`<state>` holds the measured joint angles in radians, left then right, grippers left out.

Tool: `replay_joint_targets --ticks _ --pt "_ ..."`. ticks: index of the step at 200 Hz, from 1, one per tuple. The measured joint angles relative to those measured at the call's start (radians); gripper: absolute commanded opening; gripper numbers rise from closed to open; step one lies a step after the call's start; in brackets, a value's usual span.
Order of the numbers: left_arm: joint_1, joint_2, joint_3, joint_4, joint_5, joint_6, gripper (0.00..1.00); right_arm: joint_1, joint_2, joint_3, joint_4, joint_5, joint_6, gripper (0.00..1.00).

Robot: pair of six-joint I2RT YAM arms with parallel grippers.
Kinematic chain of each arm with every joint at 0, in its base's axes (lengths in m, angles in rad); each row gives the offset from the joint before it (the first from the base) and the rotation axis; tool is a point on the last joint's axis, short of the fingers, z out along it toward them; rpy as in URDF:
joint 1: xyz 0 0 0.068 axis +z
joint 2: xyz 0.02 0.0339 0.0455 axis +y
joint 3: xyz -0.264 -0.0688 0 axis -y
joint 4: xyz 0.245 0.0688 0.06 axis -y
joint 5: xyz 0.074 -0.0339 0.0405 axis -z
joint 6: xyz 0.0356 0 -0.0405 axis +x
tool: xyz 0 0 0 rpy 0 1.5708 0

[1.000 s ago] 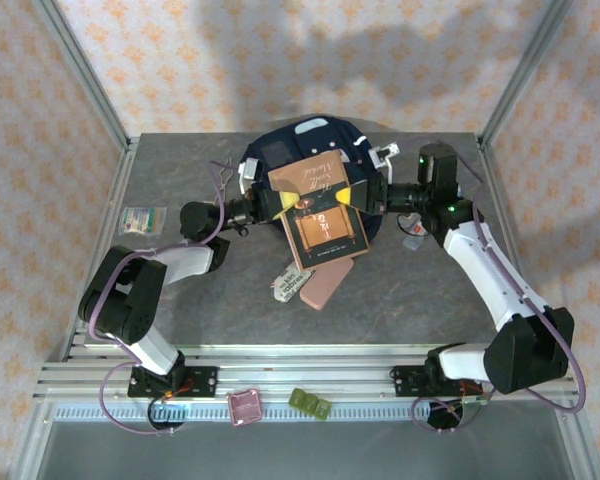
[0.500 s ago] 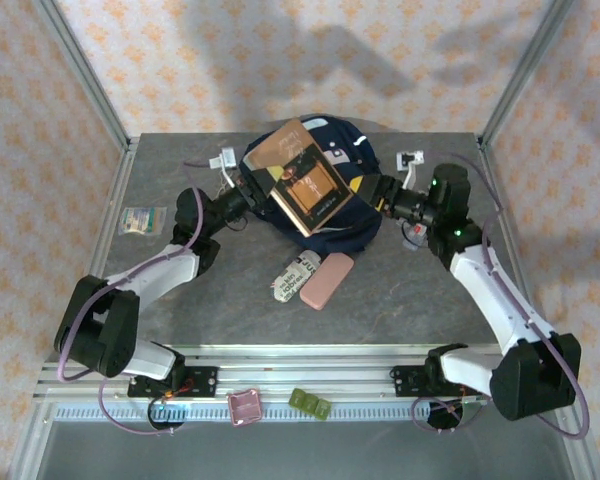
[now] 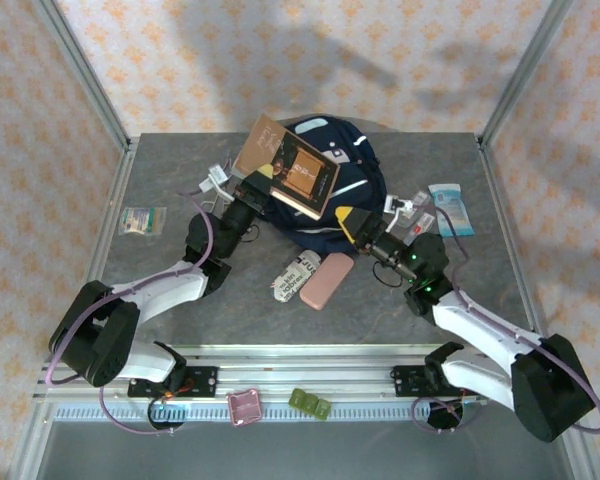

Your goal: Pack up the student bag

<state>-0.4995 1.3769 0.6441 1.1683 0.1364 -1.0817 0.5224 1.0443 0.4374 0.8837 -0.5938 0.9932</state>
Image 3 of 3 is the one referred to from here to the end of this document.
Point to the brown hardcover book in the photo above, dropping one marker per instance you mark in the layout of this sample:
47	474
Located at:
290	165

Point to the clear packet with red label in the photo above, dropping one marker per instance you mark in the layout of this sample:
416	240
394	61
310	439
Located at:
420	222

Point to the navy blue backpack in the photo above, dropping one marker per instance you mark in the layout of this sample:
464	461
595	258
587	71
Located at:
352	172

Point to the pink oblong case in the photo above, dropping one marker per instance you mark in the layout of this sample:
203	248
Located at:
327	280

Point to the black white printed tube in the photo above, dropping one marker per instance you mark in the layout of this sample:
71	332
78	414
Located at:
292	277

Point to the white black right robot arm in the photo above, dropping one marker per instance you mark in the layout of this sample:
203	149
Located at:
480	330

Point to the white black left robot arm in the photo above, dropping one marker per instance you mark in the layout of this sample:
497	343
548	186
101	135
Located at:
165	290

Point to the clear bag of plasters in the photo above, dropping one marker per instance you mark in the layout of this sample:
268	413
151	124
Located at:
142	221

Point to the blue wet wipes packet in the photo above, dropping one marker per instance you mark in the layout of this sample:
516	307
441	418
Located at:
452	210

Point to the green plastic piece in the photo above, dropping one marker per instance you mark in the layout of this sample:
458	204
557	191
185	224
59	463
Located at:
310	403
297	398
322	409

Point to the pink square tray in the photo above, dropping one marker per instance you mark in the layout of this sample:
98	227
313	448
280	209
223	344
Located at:
245	407

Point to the grey lower shelf panel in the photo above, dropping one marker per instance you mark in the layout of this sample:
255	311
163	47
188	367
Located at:
300	450

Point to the aluminium side rail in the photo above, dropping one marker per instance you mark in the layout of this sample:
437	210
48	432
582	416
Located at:
508	225
105	225

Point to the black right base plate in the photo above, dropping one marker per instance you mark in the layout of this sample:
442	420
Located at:
410	380

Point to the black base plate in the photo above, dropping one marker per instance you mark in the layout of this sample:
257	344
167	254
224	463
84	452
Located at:
410	380
200	380

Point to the aluminium cross rail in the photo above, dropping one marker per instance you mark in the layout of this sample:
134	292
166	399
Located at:
305	372

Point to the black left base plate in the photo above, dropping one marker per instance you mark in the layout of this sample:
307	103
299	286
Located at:
200	380

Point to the aluminium frame post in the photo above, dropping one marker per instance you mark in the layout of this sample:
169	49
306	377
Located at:
88	80
522	75

